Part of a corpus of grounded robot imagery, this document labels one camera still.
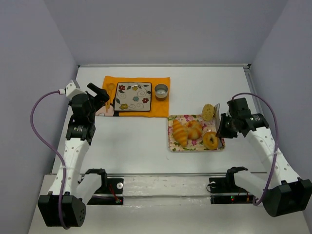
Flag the floral serving tray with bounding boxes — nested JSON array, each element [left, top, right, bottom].
[[167, 115, 219, 152]]

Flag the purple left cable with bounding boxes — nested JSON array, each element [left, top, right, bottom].
[[30, 89, 73, 230]]

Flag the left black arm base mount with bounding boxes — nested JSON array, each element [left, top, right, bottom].
[[87, 177, 124, 206]]

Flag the twisted golden bread roll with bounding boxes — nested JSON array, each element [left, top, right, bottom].
[[186, 120, 202, 140]]

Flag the orange cloth placemat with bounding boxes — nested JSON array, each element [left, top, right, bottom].
[[96, 76, 170, 117]]

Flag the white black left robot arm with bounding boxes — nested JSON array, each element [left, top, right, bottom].
[[38, 80, 109, 230]]

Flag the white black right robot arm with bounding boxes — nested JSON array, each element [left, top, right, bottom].
[[216, 98, 312, 217]]

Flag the golden bagel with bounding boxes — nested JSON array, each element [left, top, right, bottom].
[[202, 131, 218, 150]]

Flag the small metal cup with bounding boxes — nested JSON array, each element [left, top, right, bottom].
[[155, 83, 169, 101]]

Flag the aluminium front rail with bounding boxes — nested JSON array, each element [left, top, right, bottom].
[[79, 172, 268, 177]]

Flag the square floral ceramic plate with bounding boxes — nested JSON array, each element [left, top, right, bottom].
[[114, 82, 152, 112]]

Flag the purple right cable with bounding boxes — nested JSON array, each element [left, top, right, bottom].
[[231, 92, 280, 206]]

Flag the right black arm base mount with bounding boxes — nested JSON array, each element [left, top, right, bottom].
[[206, 177, 254, 205]]

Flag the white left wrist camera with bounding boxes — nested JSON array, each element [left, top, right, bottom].
[[65, 80, 81, 100]]

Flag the metal tongs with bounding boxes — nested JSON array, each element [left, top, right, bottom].
[[214, 103, 224, 151]]

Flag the striped croissant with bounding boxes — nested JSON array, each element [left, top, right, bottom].
[[172, 119, 188, 147]]

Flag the green speckled bread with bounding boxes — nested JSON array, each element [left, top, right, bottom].
[[201, 104, 215, 121]]

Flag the purple cable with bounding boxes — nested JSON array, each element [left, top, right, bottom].
[[30, 89, 73, 230], [231, 92, 280, 206]]

